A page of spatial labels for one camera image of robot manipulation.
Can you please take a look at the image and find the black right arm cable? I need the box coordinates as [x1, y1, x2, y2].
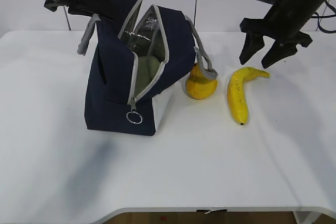
[311, 0, 336, 34]

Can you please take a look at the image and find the yellow pear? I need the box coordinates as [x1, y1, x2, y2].
[185, 63, 218, 100]

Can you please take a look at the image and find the yellow banana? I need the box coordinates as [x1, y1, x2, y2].
[227, 67, 270, 125]

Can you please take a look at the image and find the green lidded glass container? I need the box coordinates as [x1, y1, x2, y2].
[134, 56, 160, 96]

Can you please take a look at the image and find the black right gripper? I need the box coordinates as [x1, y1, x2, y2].
[239, 18, 312, 68]

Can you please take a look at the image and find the navy blue lunch bag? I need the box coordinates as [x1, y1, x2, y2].
[77, 0, 218, 136]

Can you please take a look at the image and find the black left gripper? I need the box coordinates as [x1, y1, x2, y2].
[44, 0, 119, 21]

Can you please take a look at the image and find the white table leg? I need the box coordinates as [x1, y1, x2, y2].
[293, 211, 321, 224]

